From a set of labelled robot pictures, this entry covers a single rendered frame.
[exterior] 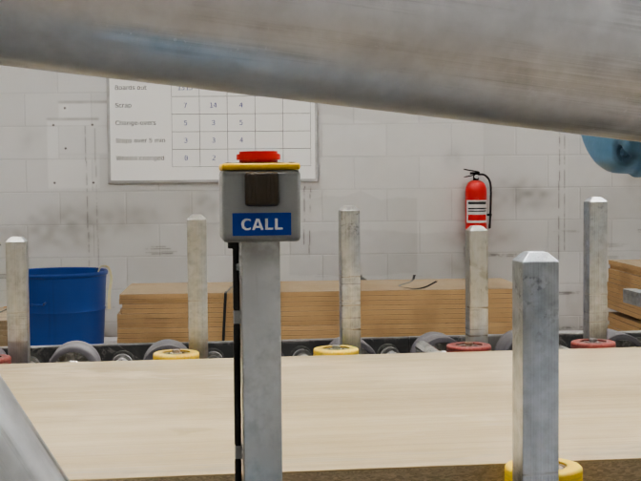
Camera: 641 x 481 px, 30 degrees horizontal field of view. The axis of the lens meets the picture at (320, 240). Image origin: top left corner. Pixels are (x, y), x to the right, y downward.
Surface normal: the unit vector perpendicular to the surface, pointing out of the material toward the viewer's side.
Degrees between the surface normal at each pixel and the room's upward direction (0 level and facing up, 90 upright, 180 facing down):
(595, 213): 90
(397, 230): 90
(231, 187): 90
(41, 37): 146
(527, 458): 90
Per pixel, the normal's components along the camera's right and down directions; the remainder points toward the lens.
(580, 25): 0.32, 0.13
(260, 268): 0.12, 0.05
